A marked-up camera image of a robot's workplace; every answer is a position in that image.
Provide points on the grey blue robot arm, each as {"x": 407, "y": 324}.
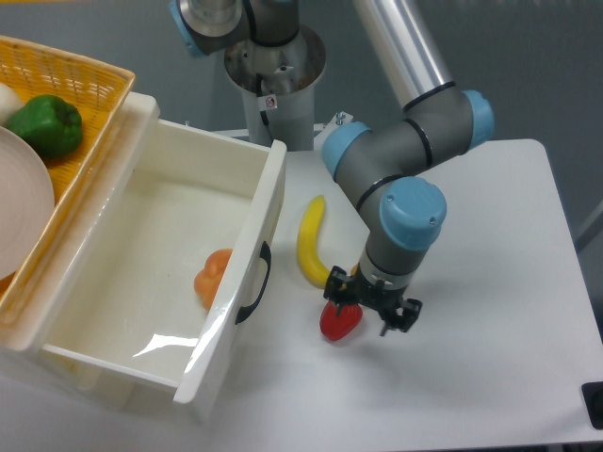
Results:
{"x": 379, "y": 173}

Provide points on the green toy bell pepper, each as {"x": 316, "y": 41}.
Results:
{"x": 50, "y": 125}

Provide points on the red toy bell pepper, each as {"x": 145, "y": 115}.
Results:
{"x": 338, "y": 321}

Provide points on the white drawer cabinet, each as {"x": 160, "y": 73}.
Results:
{"x": 24, "y": 355}

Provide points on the yellow toy banana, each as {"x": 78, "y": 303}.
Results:
{"x": 308, "y": 259}

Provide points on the black object at table edge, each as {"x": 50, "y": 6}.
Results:
{"x": 593, "y": 397}

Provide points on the beige round plate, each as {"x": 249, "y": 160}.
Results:
{"x": 27, "y": 201}

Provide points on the orange toy pepper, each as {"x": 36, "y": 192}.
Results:
{"x": 207, "y": 281}

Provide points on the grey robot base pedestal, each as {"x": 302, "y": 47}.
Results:
{"x": 277, "y": 87}

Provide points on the white round object in basket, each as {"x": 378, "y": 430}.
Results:
{"x": 10, "y": 103}

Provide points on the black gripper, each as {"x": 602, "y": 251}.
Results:
{"x": 397, "y": 313}

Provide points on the black top drawer handle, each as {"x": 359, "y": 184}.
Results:
{"x": 261, "y": 274}

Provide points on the yellow plastic basket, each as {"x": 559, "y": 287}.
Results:
{"x": 69, "y": 103}

